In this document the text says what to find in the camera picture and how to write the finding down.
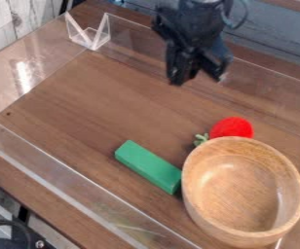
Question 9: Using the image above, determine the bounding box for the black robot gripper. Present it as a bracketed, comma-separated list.
[151, 5, 232, 86]

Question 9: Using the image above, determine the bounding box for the red knitted strawberry toy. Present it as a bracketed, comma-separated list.
[193, 117, 254, 147]

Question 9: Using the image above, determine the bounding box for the wooden bowl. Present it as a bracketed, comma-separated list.
[181, 136, 300, 248]

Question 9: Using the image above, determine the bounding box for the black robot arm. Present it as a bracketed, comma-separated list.
[151, 0, 249, 86]

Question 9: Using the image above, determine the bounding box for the green rectangular block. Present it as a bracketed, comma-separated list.
[115, 140, 181, 195]

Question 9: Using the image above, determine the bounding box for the black device with screw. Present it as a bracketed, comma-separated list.
[0, 225, 56, 249]

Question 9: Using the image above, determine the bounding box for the clear acrylic back wall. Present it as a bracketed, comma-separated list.
[99, 14, 300, 135]

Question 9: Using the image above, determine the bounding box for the clear acrylic wall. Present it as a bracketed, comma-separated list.
[99, 14, 300, 135]
[0, 125, 199, 249]

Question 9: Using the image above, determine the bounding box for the clear acrylic corner bracket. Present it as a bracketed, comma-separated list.
[64, 13, 111, 51]

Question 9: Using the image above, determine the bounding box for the clear acrylic front wall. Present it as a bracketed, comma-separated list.
[0, 125, 199, 249]

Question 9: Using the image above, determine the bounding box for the black cable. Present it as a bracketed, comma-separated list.
[0, 219, 26, 249]

